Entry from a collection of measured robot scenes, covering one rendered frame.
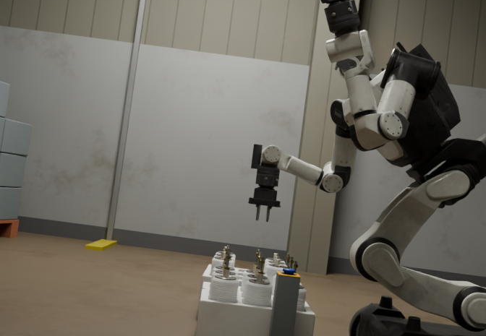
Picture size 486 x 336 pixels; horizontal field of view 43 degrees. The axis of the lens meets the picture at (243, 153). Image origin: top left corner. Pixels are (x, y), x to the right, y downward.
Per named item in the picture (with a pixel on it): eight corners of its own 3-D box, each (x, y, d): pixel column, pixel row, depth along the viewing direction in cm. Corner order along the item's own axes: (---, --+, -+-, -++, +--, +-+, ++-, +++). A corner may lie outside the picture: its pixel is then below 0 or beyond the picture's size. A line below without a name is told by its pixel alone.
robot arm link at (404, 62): (419, 107, 183) (429, 75, 190) (428, 88, 176) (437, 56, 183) (382, 95, 185) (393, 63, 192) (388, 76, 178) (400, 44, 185)
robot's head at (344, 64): (360, 62, 208) (338, 56, 208) (363, 58, 199) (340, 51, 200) (354, 79, 208) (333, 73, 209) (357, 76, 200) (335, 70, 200)
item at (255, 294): (236, 335, 208) (243, 282, 209) (241, 329, 217) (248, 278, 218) (264, 339, 206) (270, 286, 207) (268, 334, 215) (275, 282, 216)
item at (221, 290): (235, 335, 208) (241, 282, 209) (207, 333, 205) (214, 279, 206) (229, 328, 217) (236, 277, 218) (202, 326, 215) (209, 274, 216)
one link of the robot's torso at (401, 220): (368, 284, 211) (463, 190, 213) (380, 293, 194) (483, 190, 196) (337, 252, 212) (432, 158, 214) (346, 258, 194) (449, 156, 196)
